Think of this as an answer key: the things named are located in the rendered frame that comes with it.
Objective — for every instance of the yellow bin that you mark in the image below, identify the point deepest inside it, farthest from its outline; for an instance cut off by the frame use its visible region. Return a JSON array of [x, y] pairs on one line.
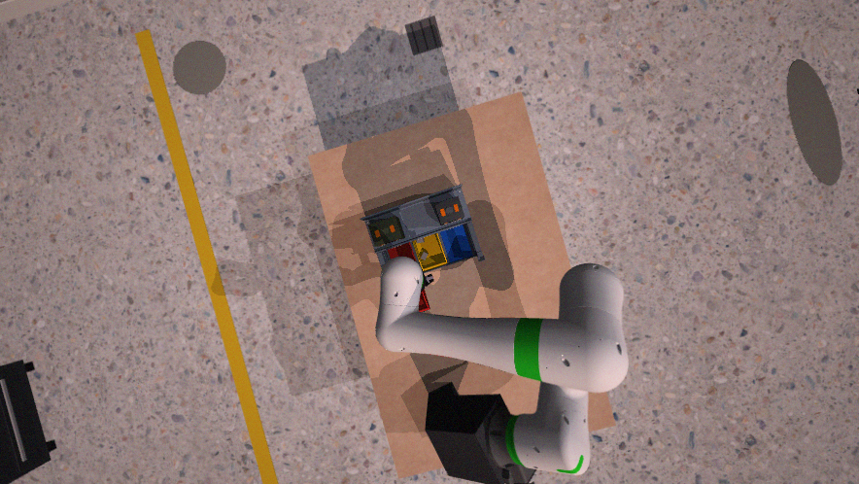
[[433, 247]]

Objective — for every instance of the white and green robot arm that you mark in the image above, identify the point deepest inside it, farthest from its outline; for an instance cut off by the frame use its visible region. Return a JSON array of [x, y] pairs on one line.
[[582, 351]]

